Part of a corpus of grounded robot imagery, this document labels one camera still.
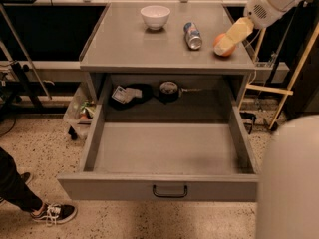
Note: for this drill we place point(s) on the white ceramic bowl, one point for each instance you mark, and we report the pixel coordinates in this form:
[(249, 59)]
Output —
[(155, 16)]

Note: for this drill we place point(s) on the black white sneaker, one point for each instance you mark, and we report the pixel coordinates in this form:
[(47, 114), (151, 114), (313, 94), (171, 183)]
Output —
[(55, 214)]

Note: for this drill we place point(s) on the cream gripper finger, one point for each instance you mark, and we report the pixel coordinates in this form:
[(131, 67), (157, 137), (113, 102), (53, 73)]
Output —
[(224, 45), (240, 30)]

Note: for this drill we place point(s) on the black tape roll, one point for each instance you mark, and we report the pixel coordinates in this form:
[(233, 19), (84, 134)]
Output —
[(168, 92)]

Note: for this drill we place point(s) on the black cloth with packet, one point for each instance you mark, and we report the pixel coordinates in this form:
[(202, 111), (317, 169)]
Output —
[(123, 98)]

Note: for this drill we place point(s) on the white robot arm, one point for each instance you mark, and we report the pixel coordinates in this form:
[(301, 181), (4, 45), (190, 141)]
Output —
[(288, 187)]

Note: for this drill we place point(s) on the silver blue soda can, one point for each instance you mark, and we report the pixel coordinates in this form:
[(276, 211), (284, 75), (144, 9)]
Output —
[(192, 36)]

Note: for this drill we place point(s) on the black drawer handle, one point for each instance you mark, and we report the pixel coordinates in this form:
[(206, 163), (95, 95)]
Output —
[(174, 192)]

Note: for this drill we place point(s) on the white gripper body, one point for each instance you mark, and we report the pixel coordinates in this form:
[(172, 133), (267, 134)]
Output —
[(262, 12)]

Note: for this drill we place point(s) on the grey cabinet counter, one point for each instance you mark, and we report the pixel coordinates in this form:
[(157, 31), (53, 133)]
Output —
[(124, 51)]

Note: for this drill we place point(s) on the wooden frame stand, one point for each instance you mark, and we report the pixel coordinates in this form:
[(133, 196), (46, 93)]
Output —
[(274, 65)]

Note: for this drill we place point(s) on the black trouser leg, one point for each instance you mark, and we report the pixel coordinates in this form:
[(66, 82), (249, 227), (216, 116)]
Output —
[(12, 187)]

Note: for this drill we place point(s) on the grey open top drawer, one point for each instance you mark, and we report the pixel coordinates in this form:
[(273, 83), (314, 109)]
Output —
[(124, 160)]

